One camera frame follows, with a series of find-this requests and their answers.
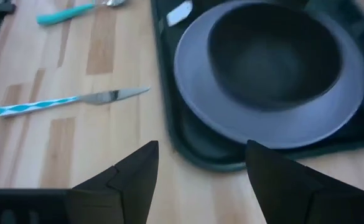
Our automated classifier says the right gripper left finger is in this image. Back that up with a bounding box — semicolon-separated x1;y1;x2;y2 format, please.
68;139;160;224

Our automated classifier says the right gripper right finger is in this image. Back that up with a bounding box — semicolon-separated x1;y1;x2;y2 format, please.
245;139;364;224

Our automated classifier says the teal and white knife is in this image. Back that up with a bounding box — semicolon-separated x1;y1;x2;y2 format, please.
0;86;151;118

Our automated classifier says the lavender grey plate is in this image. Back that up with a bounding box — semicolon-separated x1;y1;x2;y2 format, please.
173;0;364;149

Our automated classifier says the dark green bowl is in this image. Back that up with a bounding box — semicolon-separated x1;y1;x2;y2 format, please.
207;2;343;112

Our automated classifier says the teal-handled metal spoon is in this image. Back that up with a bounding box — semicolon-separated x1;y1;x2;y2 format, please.
35;0;126;27

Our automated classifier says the dark green serving tray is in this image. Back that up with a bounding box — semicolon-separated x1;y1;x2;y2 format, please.
150;0;364;172

